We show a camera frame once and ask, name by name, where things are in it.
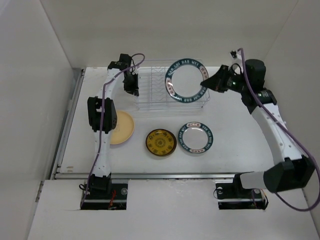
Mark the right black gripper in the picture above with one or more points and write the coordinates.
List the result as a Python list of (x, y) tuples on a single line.
[(216, 82)]

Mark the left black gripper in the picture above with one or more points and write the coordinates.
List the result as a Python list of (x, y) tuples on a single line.
[(134, 89)]

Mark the white wire dish rack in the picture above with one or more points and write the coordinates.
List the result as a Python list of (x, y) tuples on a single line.
[(153, 96)]

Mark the dark rimmed back plate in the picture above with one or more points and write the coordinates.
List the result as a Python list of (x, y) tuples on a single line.
[(183, 80)]

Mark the tan plate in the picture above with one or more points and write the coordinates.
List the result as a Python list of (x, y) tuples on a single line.
[(124, 128)]

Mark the white blue rimmed plate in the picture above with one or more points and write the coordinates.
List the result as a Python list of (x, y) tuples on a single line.
[(195, 137)]

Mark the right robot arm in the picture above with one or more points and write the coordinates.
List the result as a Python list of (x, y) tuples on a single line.
[(292, 168)]

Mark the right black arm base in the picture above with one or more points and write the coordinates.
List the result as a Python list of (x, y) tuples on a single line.
[(232, 197)]

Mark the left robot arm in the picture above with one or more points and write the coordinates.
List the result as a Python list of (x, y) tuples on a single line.
[(102, 117)]

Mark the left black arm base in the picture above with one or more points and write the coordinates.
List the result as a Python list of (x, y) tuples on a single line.
[(114, 200)]

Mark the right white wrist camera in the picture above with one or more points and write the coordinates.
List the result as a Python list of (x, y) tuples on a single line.
[(236, 57)]

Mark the metal table edge rail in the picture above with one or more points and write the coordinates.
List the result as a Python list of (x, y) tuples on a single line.
[(147, 176)]

